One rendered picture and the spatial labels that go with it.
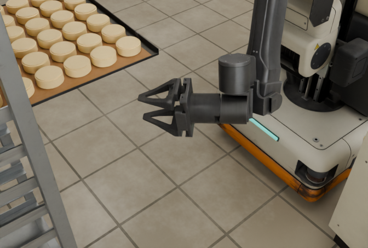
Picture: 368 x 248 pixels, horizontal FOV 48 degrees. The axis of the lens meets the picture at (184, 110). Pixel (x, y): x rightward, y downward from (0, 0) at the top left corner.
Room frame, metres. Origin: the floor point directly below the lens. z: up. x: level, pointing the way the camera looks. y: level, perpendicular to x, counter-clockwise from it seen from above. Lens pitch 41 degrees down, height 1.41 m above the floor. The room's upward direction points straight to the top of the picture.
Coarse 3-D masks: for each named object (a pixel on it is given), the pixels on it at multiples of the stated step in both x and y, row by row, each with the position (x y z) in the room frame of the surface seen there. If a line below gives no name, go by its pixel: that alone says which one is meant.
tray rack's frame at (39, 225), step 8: (32, 224) 0.82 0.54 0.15; (40, 224) 0.82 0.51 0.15; (16, 232) 0.79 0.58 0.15; (24, 232) 0.79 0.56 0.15; (32, 232) 0.79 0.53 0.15; (40, 232) 0.79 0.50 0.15; (0, 240) 0.76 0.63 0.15; (8, 240) 0.76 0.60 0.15; (16, 240) 0.76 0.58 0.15; (24, 240) 0.76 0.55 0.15
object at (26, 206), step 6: (24, 204) 0.84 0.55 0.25; (30, 204) 0.85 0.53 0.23; (36, 204) 0.85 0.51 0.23; (12, 210) 0.81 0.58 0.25; (18, 210) 0.82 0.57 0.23; (24, 210) 0.82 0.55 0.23; (0, 216) 0.79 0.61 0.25; (6, 216) 0.80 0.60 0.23; (12, 216) 0.80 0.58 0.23; (0, 222) 0.78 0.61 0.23
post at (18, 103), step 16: (0, 16) 0.50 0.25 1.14; (0, 32) 0.49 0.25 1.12; (0, 48) 0.49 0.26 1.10; (0, 64) 0.49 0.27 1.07; (16, 64) 0.50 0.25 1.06; (0, 80) 0.49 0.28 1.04; (16, 80) 0.49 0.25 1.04; (16, 96) 0.49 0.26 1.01; (16, 112) 0.49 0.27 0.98; (32, 112) 0.50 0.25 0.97; (16, 128) 0.50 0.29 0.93; (32, 128) 0.49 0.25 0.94; (32, 144) 0.49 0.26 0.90; (32, 160) 0.48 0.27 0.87; (48, 160) 0.50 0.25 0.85; (48, 176) 0.49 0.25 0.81; (48, 192) 0.49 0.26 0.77; (48, 208) 0.48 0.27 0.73; (64, 208) 0.50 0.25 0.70; (64, 224) 0.49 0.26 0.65; (64, 240) 0.49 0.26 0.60
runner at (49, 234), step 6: (42, 234) 0.49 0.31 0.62; (48, 234) 0.50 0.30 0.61; (54, 234) 0.50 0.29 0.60; (30, 240) 0.49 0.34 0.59; (36, 240) 0.48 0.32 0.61; (42, 240) 0.49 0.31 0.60; (48, 240) 0.49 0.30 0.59; (18, 246) 0.48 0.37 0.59; (24, 246) 0.47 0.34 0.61; (30, 246) 0.47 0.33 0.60; (36, 246) 0.48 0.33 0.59
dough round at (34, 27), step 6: (36, 18) 0.81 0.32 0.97; (42, 18) 0.81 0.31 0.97; (30, 24) 0.78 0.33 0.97; (36, 24) 0.78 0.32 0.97; (42, 24) 0.78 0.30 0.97; (48, 24) 0.79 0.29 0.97; (30, 30) 0.76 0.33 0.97; (36, 30) 0.76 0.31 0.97; (42, 30) 0.77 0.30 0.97; (36, 36) 0.76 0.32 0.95
